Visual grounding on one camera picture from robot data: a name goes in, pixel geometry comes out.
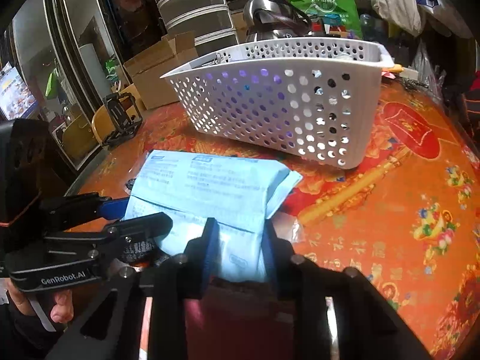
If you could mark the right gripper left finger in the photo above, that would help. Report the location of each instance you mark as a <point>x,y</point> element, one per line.
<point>111,326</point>

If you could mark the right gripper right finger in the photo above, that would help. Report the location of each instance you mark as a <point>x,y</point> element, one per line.
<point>338,314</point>

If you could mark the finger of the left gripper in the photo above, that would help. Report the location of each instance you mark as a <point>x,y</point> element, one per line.
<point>71,211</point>
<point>68,259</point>

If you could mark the light blue tissue pack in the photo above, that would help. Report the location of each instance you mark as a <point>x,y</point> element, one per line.
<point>241,194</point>

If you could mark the purple tissue pack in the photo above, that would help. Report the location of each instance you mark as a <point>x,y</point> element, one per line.
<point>247,107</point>

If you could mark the person left hand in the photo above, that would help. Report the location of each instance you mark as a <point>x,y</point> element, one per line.
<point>62,311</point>

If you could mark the blue poster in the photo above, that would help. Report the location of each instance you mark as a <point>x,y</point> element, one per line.
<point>16,99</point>

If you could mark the floral red tablecloth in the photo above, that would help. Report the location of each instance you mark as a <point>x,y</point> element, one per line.
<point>408,216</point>

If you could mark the cardboard box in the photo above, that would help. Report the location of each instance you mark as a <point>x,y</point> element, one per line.
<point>147,68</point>

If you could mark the grey drawer tower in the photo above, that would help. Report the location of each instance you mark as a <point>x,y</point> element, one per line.
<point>210,22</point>

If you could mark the white perforated plastic basket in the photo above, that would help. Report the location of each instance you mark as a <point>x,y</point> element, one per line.
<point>313,97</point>

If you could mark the steel kettle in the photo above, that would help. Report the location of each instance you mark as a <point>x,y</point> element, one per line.
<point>274,19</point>

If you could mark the white blue hanging bag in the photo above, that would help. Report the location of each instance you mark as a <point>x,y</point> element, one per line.
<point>444,12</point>

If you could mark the green shopping bag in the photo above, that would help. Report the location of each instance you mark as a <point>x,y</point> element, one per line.
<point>340,13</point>

